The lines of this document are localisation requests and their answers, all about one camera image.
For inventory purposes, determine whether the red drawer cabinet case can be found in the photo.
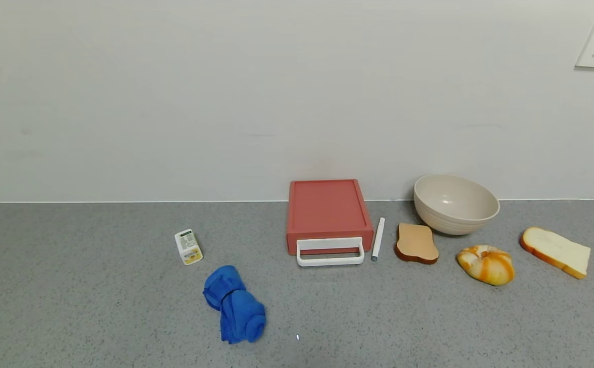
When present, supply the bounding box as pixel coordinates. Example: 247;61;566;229
286;179;374;238

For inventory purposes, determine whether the white marker pen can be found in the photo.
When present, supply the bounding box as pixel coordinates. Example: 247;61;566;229
371;217;386;262

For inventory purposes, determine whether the small white yellow carton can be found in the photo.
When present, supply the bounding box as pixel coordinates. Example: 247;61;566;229
174;228;203;265

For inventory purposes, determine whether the brown toast slice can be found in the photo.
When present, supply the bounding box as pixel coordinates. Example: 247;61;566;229
395;222;439;265

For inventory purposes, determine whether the blue rolled cloth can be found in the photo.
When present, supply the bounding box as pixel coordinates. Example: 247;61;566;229
202;265;267;344

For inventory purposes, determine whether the beige ribbed bowl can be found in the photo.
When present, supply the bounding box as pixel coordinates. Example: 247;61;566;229
414;174;500;236

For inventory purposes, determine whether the orange swirled bread roll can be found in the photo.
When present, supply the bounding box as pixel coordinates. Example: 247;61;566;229
456;245;515;286

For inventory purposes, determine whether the white bread slice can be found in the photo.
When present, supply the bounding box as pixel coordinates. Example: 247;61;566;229
520;226;591;280

